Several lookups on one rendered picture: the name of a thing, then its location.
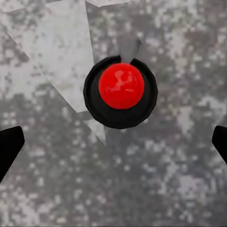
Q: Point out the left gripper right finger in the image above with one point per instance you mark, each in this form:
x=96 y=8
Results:
x=219 y=140

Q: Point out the insectifuge atomizer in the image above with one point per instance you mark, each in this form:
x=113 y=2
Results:
x=121 y=91

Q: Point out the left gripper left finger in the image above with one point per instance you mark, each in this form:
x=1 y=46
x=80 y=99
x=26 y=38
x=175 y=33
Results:
x=11 y=142

